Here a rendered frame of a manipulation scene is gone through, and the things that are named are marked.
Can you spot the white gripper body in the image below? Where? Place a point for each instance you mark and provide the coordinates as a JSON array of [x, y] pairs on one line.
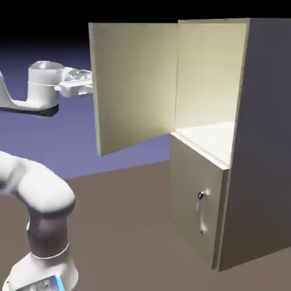
[[72, 88]]

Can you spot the cream cabinet door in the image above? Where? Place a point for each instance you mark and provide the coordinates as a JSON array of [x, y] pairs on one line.
[[134, 86], [195, 202]]

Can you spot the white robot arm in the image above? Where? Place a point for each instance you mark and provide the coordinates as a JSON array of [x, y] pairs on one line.
[[43, 195]]

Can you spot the cream closed cabinet door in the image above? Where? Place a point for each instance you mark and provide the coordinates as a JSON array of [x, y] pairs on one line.
[[195, 202]]

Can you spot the cream painted cabinet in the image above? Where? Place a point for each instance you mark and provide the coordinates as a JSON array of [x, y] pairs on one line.
[[257, 145]]

